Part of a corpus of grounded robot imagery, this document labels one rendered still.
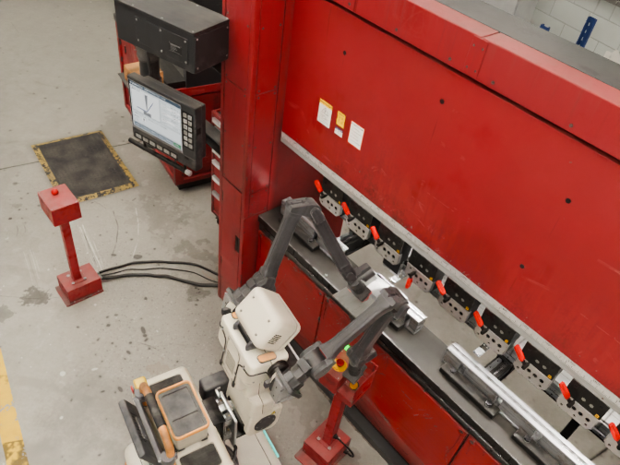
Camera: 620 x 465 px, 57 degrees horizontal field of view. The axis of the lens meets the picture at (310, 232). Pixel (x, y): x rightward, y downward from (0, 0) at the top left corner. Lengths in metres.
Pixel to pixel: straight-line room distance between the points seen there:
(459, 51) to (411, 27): 0.22
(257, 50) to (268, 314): 1.19
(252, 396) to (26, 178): 3.19
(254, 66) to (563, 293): 1.59
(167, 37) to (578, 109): 1.72
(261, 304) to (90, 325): 1.94
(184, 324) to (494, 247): 2.23
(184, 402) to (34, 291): 1.97
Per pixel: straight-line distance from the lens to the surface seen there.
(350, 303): 2.67
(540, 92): 1.92
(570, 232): 2.03
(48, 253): 4.38
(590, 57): 2.08
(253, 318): 2.12
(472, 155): 2.14
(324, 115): 2.66
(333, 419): 3.04
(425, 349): 2.76
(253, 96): 2.73
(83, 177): 4.97
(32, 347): 3.86
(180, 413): 2.40
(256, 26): 2.58
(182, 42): 2.65
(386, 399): 3.03
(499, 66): 1.98
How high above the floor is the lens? 2.99
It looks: 42 degrees down
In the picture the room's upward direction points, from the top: 9 degrees clockwise
